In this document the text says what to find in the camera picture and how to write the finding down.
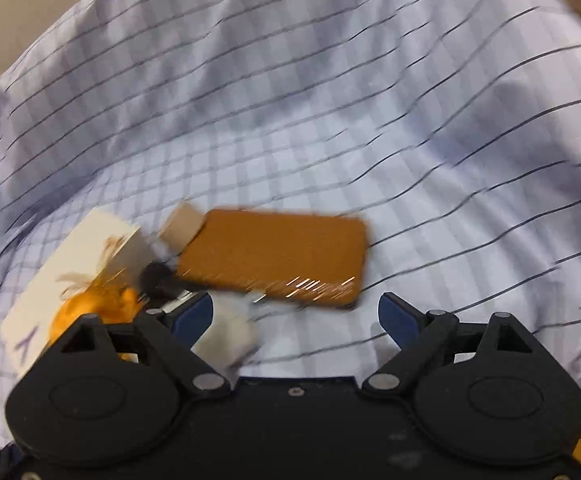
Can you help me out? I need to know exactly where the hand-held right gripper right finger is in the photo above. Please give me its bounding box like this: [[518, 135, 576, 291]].
[[363, 292, 534, 394]]

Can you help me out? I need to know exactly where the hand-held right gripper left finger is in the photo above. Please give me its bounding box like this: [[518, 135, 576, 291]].
[[53, 290, 234, 394]]

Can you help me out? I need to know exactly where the white fluffy plush toy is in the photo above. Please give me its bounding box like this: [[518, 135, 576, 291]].
[[190, 292, 264, 383]]

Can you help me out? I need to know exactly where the orange round plush toy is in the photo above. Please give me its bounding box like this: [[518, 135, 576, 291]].
[[48, 280, 144, 361]]

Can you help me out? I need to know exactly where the small beige block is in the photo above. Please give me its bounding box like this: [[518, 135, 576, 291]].
[[159, 201, 206, 253]]

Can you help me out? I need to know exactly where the brown leather wallet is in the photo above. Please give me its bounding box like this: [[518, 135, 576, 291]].
[[175, 208, 372, 312]]

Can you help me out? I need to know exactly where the white cardboard box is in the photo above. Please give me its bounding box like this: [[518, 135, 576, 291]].
[[0, 208, 144, 378]]

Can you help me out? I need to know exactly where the checked pale blue sheet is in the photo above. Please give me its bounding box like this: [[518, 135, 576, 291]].
[[0, 0, 581, 456]]

